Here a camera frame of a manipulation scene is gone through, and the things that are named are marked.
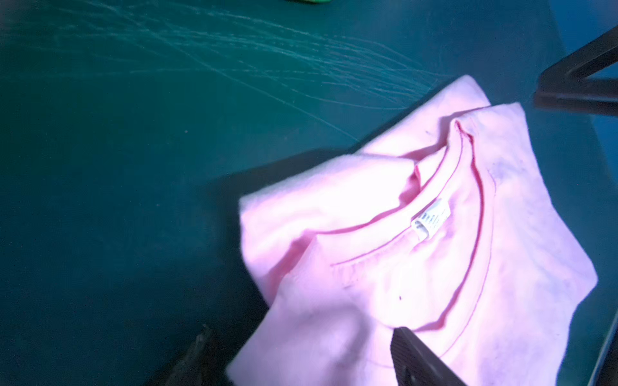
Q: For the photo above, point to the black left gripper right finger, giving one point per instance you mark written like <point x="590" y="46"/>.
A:
<point x="416" y="364"/>

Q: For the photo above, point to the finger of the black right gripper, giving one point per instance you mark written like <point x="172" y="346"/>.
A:
<point x="571" y="85"/>

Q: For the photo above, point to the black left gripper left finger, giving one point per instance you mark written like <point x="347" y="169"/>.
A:
<point x="197" y="365"/>

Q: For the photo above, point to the pink t-shirt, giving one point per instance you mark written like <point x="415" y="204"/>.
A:
<point x="443" y="225"/>

